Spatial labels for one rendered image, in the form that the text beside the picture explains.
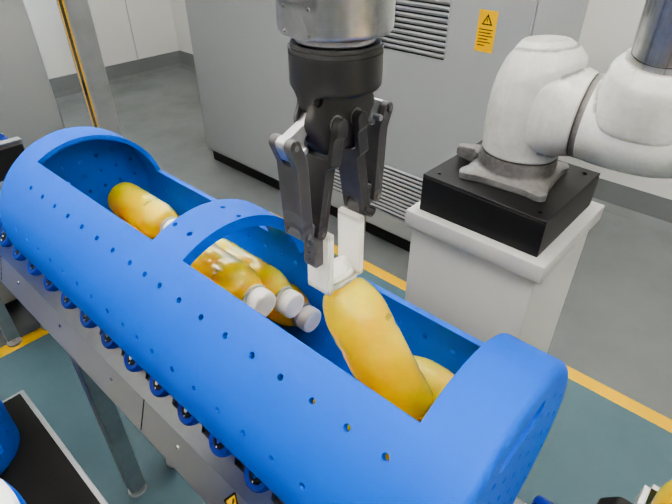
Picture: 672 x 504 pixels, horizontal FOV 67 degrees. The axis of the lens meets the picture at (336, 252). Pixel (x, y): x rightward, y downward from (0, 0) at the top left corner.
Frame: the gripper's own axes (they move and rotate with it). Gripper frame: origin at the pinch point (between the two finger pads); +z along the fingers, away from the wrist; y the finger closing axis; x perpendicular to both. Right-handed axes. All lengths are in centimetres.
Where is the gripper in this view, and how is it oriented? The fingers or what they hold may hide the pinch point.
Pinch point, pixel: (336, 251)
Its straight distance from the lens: 51.1
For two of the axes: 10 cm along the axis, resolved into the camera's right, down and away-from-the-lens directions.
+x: 7.5, 3.8, -5.5
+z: 0.0, 8.2, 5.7
